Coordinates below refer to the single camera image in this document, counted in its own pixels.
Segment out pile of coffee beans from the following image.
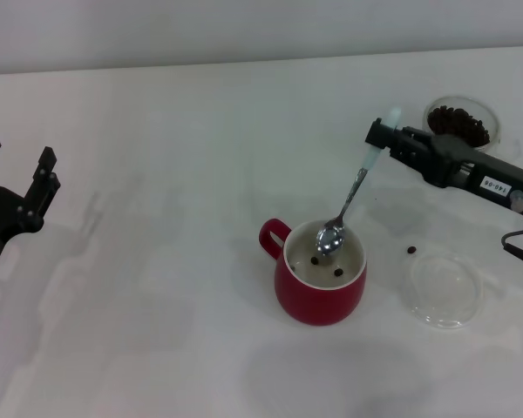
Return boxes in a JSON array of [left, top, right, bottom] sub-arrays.
[[426, 105, 492, 147]]

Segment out clear glass cup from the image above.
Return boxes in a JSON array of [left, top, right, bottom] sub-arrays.
[[424, 95, 523, 161]]

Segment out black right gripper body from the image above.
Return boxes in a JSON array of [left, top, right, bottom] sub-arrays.
[[422, 132, 523, 214]]

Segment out black cable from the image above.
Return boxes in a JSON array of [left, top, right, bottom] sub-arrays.
[[500, 219, 523, 275]]

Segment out red ceramic mug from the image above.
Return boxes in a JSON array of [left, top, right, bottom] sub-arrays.
[[257, 217, 369, 327]]

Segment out clear glass dish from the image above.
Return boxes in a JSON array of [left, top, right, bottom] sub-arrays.
[[404, 252, 484, 330]]

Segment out steel spoon with blue handle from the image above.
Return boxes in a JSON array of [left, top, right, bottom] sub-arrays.
[[316, 106, 403, 258]]

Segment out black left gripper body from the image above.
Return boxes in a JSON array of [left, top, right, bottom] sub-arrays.
[[0, 183, 44, 306]]

